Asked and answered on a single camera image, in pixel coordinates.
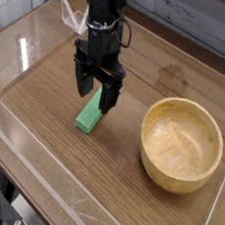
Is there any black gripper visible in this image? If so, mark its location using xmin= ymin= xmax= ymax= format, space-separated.
xmin=74 ymin=27 xmax=126 ymax=114

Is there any green rectangular block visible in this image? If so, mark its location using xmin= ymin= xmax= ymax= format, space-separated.
xmin=75 ymin=88 xmax=103 ymax=134

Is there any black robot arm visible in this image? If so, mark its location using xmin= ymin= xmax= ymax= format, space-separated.
xmin=74 ymin=0 xmax=131 ymax=113

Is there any brown wooden bowl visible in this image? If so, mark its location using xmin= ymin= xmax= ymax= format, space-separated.
xmin=139 ymin=97 xmax=224 ymax=195

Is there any clear acrylic corner bracket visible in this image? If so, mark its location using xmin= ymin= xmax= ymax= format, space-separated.
xmin=61 ymin=0 xmax=89 ymax=34

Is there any clear acrylic tray wall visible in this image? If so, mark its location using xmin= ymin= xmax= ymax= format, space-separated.
xmin=0 ymin=0 xmax=225 ymax=225

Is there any black metal bracket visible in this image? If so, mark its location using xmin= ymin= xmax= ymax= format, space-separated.
xmin=0 ymin=195 xmax=27 ymax=225

